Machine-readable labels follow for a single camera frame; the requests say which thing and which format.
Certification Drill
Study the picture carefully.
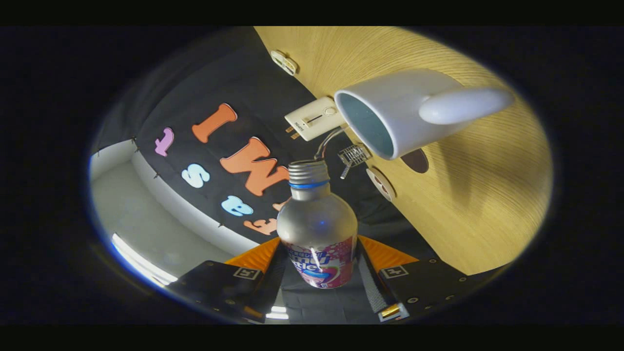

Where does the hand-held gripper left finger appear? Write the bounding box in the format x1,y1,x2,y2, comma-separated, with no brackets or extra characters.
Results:
166,237,288,323

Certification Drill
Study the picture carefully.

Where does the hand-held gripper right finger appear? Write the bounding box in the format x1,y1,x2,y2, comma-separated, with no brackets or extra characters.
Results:
357,235,481,322

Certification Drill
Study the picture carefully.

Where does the silver juice bottle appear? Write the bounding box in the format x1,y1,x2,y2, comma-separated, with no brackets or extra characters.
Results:
290,160,359,289

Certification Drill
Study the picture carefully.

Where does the dark brown round coaster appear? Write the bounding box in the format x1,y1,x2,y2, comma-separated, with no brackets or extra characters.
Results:
401,149,429,174

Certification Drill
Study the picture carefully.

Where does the white cup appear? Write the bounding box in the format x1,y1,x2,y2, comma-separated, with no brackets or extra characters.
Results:
334,68,516,160

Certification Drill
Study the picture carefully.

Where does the wide ceiling light panel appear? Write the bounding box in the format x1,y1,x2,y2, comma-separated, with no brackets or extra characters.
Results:
111,233,178,288

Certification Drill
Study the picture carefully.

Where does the white oval plate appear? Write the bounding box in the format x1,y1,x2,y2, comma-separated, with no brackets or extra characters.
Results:
366,167,396,202

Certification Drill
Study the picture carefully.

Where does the wooden table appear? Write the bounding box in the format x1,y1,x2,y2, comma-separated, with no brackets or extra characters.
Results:
253,26,554,276

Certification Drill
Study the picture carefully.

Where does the white toaster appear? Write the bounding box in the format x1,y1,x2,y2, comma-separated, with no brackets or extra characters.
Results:
284,96,347,142

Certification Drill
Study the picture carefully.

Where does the black backdrop cloth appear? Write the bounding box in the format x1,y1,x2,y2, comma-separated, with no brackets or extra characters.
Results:
93,27,442,325

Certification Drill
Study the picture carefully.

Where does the white divided condiment tray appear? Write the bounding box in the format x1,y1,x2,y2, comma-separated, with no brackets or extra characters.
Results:
271,50,298,76

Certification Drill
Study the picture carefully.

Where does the metal wire basket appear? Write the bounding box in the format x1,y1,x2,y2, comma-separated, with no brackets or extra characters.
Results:
338,144,372,169

